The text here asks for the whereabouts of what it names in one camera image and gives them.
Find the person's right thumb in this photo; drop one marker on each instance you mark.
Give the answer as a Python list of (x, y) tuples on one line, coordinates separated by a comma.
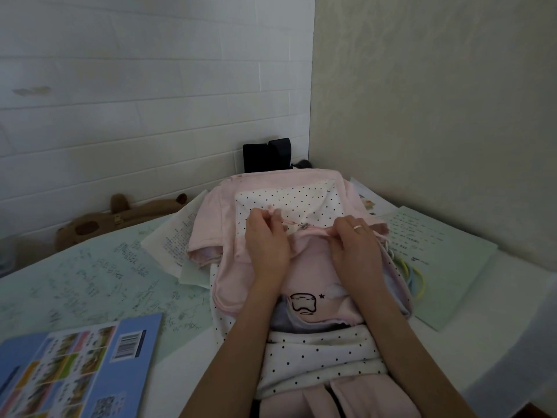
[(336, 243)]

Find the blue picture book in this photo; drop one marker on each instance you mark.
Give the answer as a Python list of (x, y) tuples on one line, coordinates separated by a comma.
[(78, 370)]

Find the person's left thumb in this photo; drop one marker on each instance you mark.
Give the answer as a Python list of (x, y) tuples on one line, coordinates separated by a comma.
[(278, 219)]

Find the green printed paper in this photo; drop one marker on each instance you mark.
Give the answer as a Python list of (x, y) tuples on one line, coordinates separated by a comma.
[(444, 265)]

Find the person's right hand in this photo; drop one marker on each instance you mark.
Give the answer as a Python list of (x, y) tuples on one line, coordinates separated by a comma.
[(361, 261)]

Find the brown plush toy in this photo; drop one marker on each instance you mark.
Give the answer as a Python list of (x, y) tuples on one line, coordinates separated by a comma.
[(108, 221)]

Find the person's left hand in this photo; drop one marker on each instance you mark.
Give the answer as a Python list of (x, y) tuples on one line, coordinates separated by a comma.
[(267, 250)]

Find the person's right forearm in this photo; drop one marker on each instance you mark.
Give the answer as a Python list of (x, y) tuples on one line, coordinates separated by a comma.
[(409, 356)]

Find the white printed paper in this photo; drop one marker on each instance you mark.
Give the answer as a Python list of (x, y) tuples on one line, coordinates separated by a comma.
[(174, 243)]

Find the pink polka dot backpack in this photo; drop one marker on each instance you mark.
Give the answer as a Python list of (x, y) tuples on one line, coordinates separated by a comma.
[(313, 200)]

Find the person's left forearm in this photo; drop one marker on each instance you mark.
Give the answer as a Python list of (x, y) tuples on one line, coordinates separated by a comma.
[(237, 352)]

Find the white colour printed leaflet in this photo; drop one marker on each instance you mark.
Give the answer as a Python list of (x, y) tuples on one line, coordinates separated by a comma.
[(370, 200)]

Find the large green handwritten sheet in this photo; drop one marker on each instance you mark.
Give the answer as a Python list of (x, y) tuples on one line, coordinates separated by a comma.
[(87, 278)]

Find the black box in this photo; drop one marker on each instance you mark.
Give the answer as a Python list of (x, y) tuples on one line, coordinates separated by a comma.
[(265, 156)]

